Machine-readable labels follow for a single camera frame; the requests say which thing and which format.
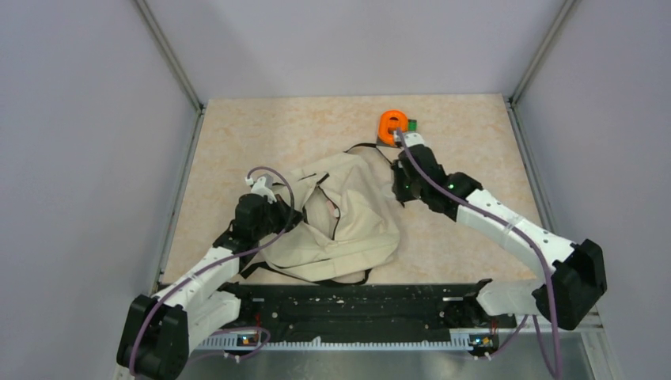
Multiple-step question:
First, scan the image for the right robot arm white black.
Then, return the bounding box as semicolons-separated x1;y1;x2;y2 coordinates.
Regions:
390;144;608;331

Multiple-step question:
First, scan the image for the grey building plate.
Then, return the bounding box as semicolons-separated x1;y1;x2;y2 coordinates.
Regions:
376;136;395;147

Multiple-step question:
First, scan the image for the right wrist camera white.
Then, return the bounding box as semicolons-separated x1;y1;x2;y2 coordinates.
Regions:
399;132;426;148

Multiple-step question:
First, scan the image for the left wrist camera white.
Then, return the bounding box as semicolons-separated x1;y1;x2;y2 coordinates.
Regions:
245;174;277;204

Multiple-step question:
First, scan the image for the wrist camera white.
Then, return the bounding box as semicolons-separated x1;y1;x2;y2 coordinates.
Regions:
399;132;426;148
245;174;277;204

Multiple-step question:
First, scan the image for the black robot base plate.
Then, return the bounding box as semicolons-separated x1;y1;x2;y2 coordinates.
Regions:
221;282;517;344

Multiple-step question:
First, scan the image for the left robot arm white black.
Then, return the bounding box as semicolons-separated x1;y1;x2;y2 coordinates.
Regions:
116;193;298;379

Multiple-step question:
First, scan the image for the beige canvas student bag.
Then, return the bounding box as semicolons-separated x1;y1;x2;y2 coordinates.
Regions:
241;153;400;286

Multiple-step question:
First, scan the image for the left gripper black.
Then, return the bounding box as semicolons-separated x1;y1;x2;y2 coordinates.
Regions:
253;192;305;239

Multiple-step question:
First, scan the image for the white cable duct strip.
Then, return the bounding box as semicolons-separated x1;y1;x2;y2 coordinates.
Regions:
196;334;474;352

